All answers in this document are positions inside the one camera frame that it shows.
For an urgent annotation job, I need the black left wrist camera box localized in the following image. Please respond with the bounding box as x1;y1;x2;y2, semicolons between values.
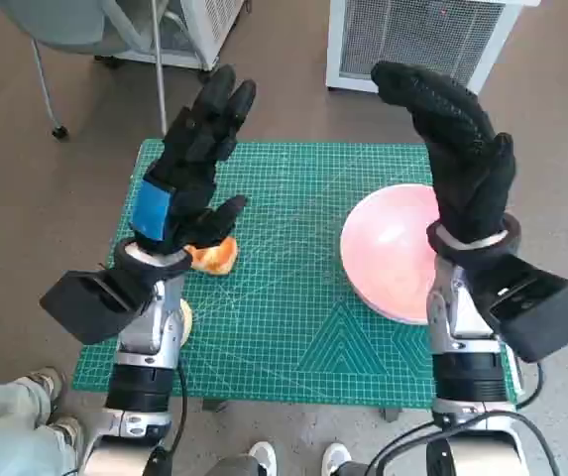
39;267;159;346

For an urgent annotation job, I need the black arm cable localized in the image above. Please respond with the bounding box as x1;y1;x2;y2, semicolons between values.
144;356;188;476
365;411;555;476

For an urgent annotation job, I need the grey chair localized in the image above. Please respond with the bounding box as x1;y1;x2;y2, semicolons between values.
0;0;156;141

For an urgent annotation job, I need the pink bowl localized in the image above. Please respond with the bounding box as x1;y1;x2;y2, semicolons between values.
340;182;443;326

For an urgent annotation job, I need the yellow toy bread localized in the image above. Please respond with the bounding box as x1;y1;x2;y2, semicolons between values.
176;299;195;346

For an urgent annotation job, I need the dark grey leg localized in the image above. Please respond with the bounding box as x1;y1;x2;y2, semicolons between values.
337;460;379;476
208;455;265;476

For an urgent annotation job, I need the orange toy bread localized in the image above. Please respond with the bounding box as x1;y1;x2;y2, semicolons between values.
183;236;240;275

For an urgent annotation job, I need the white shoe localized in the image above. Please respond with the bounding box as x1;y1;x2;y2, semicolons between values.
248;440;279;476
321;442;353;476

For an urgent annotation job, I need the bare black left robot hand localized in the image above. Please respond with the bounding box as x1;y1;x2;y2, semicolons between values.
127;63;258;257

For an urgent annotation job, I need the person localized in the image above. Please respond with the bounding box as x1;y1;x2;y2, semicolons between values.
0;366;86;476

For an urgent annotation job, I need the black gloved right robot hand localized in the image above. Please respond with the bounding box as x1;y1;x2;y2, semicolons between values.
370;59;517;245

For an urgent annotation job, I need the white mesh cabinet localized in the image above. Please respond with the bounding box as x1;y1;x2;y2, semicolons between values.
325;0;517;95
94;0;245;70

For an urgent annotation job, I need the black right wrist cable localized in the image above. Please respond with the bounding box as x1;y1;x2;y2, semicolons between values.
515;361;546;411

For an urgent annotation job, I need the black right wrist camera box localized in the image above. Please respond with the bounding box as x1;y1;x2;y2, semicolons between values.
471;255;568;363

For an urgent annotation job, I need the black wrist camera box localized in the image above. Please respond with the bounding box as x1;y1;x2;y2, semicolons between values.
471;255;568;363
39;267;159;346

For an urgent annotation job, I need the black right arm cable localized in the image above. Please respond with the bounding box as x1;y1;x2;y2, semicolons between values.
365;411;555;476

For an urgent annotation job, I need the white metal pole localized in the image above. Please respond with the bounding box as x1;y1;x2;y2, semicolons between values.
149;0;169;138

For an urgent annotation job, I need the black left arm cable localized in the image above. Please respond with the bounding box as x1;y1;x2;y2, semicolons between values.
144;356;188;476

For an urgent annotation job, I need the green cutting mat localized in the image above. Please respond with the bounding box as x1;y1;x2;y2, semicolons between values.
72;138;520;411

